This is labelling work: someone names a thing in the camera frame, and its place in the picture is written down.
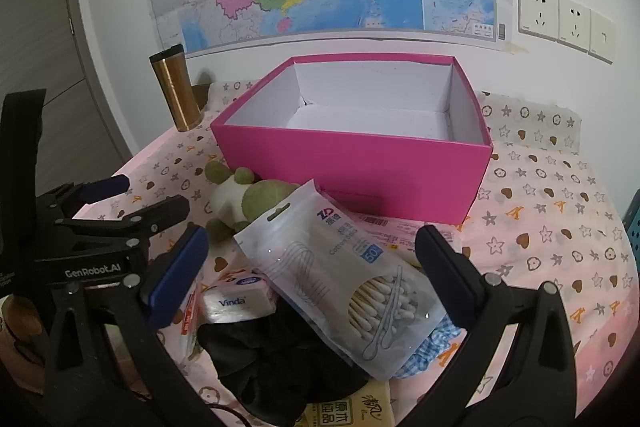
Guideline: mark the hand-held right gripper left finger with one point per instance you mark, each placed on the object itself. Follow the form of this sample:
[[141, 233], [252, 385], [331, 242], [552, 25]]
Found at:
[[177, 277]]

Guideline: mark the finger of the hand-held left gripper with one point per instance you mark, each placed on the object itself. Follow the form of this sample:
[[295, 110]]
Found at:
[[150, 213], [100, 188]]

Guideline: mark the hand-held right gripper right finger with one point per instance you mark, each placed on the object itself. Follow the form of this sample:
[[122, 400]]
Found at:
[[445, 272]]

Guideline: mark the floral tissue packet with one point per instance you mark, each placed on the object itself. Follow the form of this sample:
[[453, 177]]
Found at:
[[189, 317]]

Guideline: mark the white tissue pack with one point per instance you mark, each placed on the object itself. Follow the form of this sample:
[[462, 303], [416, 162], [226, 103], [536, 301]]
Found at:
[[235, 302]]

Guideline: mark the blue checkered cloth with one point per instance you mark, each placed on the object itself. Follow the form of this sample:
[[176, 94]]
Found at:
[[430, 347]]

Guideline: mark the green frog plush toy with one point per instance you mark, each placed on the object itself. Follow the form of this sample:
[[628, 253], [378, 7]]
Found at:
[[260, 202]]

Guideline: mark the cotton swab bag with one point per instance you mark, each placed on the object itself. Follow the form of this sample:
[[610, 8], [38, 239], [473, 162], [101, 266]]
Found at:
[[330, 277]]

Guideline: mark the black cloth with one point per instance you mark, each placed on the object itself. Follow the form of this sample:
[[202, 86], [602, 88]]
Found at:
[[280, 357]]

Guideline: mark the pink cardboard box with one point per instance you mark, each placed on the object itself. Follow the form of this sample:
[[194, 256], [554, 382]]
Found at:
[[350, 167]]

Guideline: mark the yellow tissue pack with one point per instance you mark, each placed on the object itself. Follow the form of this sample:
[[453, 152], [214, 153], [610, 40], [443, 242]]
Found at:
[[350, 409]]

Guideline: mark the person's left hand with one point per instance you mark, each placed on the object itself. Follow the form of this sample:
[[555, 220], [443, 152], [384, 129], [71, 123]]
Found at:
[[17, 327]]

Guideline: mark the pink printed blanket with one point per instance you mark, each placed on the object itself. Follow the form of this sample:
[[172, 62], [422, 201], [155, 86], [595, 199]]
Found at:
[[550, 232]]

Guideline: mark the gold travel tumbler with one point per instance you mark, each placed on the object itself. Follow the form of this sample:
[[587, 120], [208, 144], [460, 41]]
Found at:
[[175, 87]]

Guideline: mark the grey door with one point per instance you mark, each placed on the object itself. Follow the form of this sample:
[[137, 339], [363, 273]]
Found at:
[[45, 32]]

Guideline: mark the white wall socket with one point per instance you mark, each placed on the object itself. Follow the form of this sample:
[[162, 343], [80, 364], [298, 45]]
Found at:
[[537, 12], [574, 24]]

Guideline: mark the white wall switch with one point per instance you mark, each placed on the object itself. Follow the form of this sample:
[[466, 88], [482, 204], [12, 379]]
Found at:
[[601, 38]]

